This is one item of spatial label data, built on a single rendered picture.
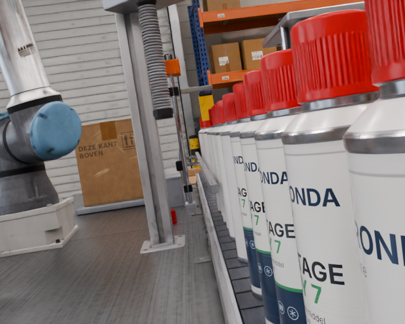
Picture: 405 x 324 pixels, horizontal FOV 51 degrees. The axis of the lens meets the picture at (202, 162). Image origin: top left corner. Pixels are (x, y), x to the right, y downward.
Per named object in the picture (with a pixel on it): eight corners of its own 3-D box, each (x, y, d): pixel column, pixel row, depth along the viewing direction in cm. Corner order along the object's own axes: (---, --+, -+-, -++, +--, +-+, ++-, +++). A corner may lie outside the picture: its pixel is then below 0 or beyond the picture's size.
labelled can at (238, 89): (312, 296, 39) (282, 74, 38) (256, 305, 39) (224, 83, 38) (297, 277, 45) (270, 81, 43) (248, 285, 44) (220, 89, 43)
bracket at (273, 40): (402, 4, 40) (401, -7, 40) (287, 20, 40) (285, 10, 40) (348, 36, 54) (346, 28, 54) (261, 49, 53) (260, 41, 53)
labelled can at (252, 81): (341, 335, 32) (306, 60, 30) (272, 346, 32) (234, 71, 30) (319, 306, 37) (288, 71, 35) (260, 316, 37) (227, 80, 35)
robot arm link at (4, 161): (29, 167, 111) (19, 116, 111) (58, 161, 103) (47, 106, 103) (-18, 175, 102) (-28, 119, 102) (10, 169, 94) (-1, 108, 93)
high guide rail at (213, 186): (218, 193, 65) (217, 184, 65) (211, 194, 65) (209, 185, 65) (198, 155, 172) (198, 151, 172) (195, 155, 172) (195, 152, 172)
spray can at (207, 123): (231, 189, 112) (219, 112, 110) (211, 193, 111) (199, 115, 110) (229, 187, 117) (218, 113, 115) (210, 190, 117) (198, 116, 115)
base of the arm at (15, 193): (47, 207, 96) (38, 164, 96) (-19, 219, 96) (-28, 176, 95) (67, 198, 111) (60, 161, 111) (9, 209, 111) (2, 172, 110)
